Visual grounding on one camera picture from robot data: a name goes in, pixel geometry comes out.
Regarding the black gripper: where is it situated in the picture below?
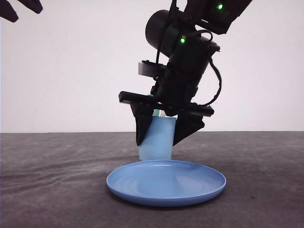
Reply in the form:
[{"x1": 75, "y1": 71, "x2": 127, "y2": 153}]
[{"x1": 118, "y1": 67, "x2": 214, "y2": 146}]

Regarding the mint green plastic spoon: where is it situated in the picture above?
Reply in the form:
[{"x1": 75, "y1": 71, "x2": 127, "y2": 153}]
[{"x1": 152, "y1": 109, "x2": 161, "y2": 117}]

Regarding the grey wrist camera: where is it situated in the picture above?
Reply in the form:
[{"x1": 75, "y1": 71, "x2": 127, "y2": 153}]
[{"x1": 138, "y1": 60, "x2": 166, "y2": 78}]

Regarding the white plastic fork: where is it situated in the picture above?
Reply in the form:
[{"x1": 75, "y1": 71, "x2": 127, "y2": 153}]
[{"x1": 159, "y1": 110, "x2": 168, "y2": 117}]

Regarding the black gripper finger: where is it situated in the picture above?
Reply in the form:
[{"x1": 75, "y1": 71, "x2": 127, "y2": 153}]
[
  {"x1": 0, "y1": 0, "x2": 19, "y2": 23},
  {"x1": 20, "y1": 0, "x2": 43, "y2": 13}
]

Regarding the light blue plastic cup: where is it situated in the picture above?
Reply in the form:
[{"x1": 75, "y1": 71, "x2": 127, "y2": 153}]
[{"x1": 139, "y1": 116, "x2": 176, "y2": 161}]

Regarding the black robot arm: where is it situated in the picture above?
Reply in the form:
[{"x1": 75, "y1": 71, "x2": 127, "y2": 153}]
[{"x1": 119, "y1": 0, "x2": 249, "y2": 145}]

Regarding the dark grey table cloth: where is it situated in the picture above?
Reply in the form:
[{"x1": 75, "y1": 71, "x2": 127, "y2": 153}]
[{"x1": 0, "y1": 132, "x2": 304, "y2": 228}]

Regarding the blue plastic plate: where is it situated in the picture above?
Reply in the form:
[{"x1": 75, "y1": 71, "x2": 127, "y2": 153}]
[{"x1": 106, "y1": 160, "x2": 227, "y2": 207}]

